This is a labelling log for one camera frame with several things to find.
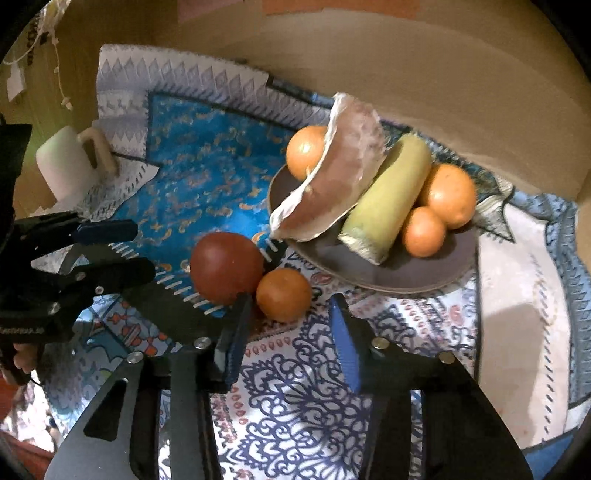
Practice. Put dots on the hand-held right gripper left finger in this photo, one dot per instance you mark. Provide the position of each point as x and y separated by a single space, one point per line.
235 344

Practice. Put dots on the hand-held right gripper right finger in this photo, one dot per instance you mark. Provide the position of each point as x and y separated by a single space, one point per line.
344 344

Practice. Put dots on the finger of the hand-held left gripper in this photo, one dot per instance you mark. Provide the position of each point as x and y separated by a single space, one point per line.
106 230
117 273

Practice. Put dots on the small orange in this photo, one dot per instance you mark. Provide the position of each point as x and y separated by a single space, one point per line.
422 233
284 295

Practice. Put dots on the red tomato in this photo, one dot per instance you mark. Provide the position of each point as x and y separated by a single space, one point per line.
226 267

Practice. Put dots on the dark grey plate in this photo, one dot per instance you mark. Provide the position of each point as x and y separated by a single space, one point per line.
415 272

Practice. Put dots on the yellow corn piece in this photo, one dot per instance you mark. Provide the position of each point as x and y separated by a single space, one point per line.
392 194

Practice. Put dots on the peeled citrus rind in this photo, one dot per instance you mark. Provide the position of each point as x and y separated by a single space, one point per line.
332 184

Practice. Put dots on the person's left hand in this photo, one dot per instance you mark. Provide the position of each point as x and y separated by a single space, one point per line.
27 356

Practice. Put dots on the patterned blue white cloth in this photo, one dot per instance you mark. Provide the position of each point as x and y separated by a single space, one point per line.
198 152

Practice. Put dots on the pink sticky note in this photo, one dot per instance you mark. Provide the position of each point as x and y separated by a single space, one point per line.
198 7

